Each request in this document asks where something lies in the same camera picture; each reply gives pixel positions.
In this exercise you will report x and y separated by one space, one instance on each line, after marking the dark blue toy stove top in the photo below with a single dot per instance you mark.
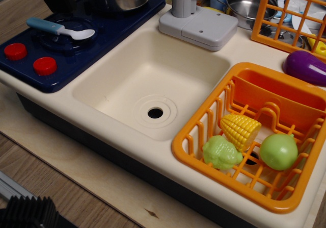
74 56

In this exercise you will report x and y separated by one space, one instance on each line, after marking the left red stove knob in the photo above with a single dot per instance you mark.
15 51

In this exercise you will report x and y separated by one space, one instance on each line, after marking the red stove knob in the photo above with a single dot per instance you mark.
15 51
45 66

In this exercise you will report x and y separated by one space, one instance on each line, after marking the right red stove knob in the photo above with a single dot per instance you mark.
45 66

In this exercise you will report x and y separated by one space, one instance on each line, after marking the cream toy kitchen sink unit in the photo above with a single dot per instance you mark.
131 104

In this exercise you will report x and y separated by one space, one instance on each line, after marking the grey toy faucet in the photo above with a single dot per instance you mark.
197 25

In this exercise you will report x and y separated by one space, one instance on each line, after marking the small steel pot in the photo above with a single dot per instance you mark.
244 10

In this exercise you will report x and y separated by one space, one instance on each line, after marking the black ribbed object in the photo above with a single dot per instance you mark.
32 212

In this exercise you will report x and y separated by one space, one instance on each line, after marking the light green toy lettuce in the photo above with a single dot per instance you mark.
221 153

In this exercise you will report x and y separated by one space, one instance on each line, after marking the yellow toy corn cob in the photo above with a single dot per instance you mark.
240 130

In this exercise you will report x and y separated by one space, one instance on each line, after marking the orange plastic rack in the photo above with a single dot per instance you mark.
293 21

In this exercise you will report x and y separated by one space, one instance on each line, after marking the orange dish drainer basket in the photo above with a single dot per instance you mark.
283 105

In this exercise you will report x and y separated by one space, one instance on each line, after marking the purple toy eggplant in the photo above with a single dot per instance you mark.
305 66

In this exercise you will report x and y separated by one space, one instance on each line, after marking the green toy apple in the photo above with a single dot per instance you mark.
279 151

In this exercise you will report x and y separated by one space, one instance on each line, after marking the blue handled toy spoon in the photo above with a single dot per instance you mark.
58 29

